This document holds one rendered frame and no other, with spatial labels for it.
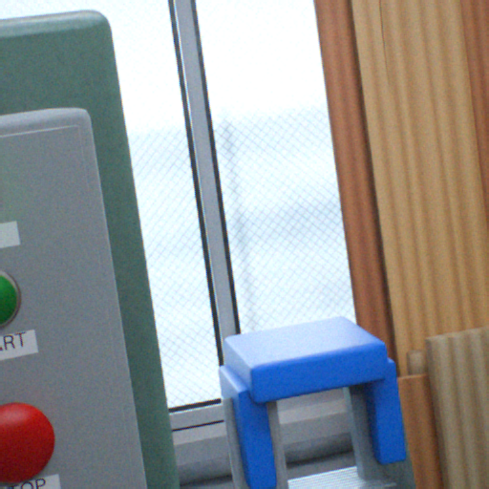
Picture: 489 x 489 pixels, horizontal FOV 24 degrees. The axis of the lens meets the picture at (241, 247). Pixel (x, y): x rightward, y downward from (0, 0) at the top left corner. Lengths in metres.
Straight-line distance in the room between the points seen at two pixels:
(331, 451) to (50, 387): 1.59
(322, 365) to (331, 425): 0.76
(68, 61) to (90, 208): 0.08
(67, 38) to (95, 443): 0.17
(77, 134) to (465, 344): 1.34
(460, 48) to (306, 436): 0.71
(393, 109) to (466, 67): 0.14
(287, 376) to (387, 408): 0.13
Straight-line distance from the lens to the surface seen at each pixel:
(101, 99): 0.50
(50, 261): 0.44
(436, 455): 1.79
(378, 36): 1.81
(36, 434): 0.44
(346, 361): 1.27
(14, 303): 0.43
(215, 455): 1.98
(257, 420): 1.28
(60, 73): 0.50
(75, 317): 0.44
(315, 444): 2.01
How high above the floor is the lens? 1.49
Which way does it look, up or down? 9 degrees down
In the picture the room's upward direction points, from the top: 8 degrees counter-clockwise
